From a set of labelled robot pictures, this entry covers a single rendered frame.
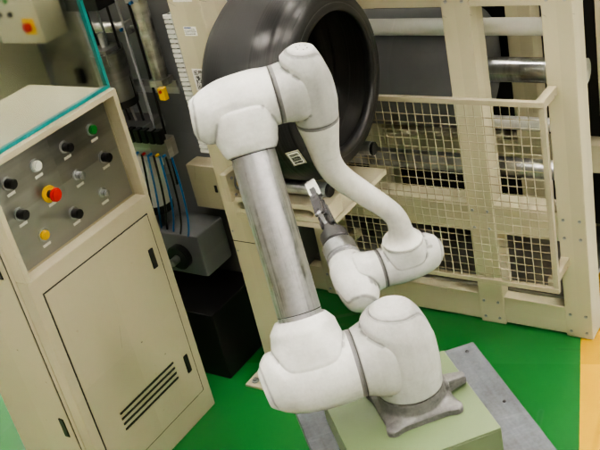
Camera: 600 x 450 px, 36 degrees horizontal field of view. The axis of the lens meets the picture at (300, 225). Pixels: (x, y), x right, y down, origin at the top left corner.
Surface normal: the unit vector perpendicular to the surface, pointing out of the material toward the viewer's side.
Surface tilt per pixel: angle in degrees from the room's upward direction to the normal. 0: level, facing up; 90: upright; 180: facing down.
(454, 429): 2
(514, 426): 0
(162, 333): 90
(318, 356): 58
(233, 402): 0
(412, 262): 89
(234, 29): 39
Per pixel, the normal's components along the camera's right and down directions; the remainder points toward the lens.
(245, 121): 0.11, 0.10
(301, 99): 0.34, 0.44
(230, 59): -0.55, -0.07
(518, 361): -0.20, -0.86
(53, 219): 0.83, 0.11
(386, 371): 0.11, 0.40
